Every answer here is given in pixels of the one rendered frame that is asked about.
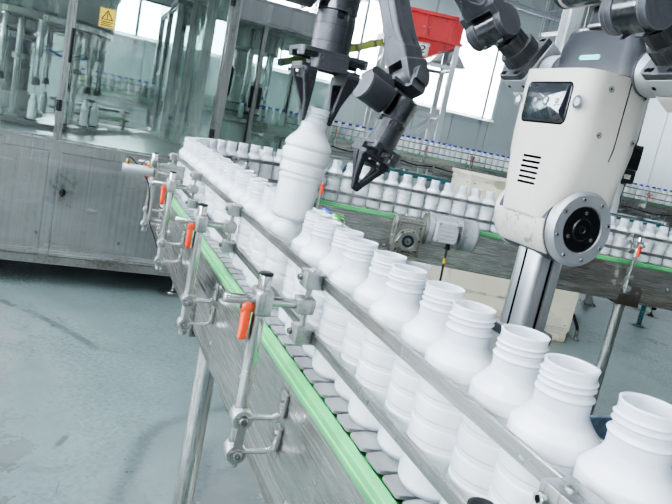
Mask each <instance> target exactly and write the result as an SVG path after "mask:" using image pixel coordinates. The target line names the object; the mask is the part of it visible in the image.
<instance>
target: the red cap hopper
mask: <svg viewBox="0 0 672 504"><path fill-rule="evenodd" d="M411 10H412V16H413V22H414V27H415V32H416V36H417V39H418V42H419V45H420V46H421V48H422V54H423V58H424V59H427V58H430V57H434V56H437V55H440V54H443V57H442V62H441V64H437V63H432V62H428V61H427V64H428V66H432V67H436V68H440V71H439V70H434V69H430V68H428V69H429V72H431V73H435V74H439V75H438V79H437V84H436V88H435V93H434V97H433V102H432V106H431V111H430V113H427V112H422V111H416V112H415V114H414V116H416V117H421V118H426V119H425V120H423V121H422V122H420V123H419V124H417V125H416V126H414V127H413V128H411V129H410V130H408V131H407V133H408V134H410V133H412V132H413V131H415V130H416V129H418V128H419V127H421V126H422V125H424V124H425V123H427V122H428V124H427V125H425V126H424V127H422V128H421V129H419V130H418V131H416V132H415V133H416V134H417V135H419V134H420V133H422V132H423V131H425V130H426V133H425V137H424V139H427V140H428V145H429V140H430V136H431V131H432V127H433V125H434V124H435V123H437V126H436V130H435V134H434V139H433V141H434V146H435V145H436V142H439V140H440V135H441V131H442V126H443V122H444V118H445V113H446V109H447V105H448V100H449V96H450V91H451V87H452V83H453V78H454V74H455V70H456V65H457V61H458V57H459V52H460V48H461V47H463V44H461V41H462V36H463V31H464V28H463V27H462V26H461V24H460V23H459V19H460V17H456V16H451V15H447V14H442V13H438V12H433V11H429V10H425V9H420V8H416V7H411ZM451 52H453V55H452V60H451V64H450V66H446V65H447V61H448V56H449V53H451ZM384 53H385V45H384V46H379V51H378V55H377V60H376V65H375V66H378V67H379V68H381V69H382V70H384V68H385V67H386V63H385V57H384ZM447 73H448V77H447V82H446V86H445V90H444V95H443V99H442V104H441V108H440V112H439V115H436V109H437V105H438V100H439V96H440V92H441V87H442V83H443V78H444V74H447ZM375 116H376V118H377V120H378V119H379V117H380V116H379V114H378V113H377V112H376V111H374V110H373V109H371V108H370V107H369V106H367V109H366V113H365V118H364V123H363V126H364V127H366V128H365V131H366V132H368V131H369V128H373V124H374V119H375Z"/></svg>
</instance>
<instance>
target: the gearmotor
mask: <svg viewBox="0 0 672 504"><path fill-rule="evenodd" d="M479 232H480V229H479V224H478V222H476V221H472V220H467V219H463V218H456V217H454V216H449V215H444V214H437V213H432V212H428V213H425V214H424V216H423V219H422V220H421V219H417V218H412V217H407V216H402V215H398V216H397V215H396V216H394V219H393V223H392V228H391V232H390V237H389V241H388V246H387V249H388V251H390V252H395V253H398V254H401V255H404V256H409V257H414V258H419V253H420V249H421V245H422V243H423V244H429V245H434V246H439V247H444V249H446V250H445V255H444V258H443V262H442V263H443V264H442V268H441V274H440V278H439V281H441V279H442V275H443V270H444V265H445V263H446V256H447V252H448V250H450V249H455V250H461V251H466V252H472V251H473V250H474V249H475V247H476V245H477V243H478V239H479Z"/></svg>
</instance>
